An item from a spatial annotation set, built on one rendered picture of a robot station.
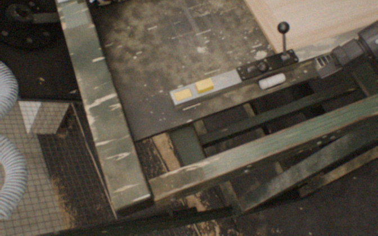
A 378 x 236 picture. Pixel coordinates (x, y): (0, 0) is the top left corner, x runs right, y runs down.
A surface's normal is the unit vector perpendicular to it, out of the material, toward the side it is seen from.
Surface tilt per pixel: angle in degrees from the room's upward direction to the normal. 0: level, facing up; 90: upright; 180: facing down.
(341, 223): 0
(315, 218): 0
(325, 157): 0
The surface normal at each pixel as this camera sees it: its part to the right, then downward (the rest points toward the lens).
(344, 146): -0.73, -0.02
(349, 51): -0.52, -0.18
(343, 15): -0.02, -0.44
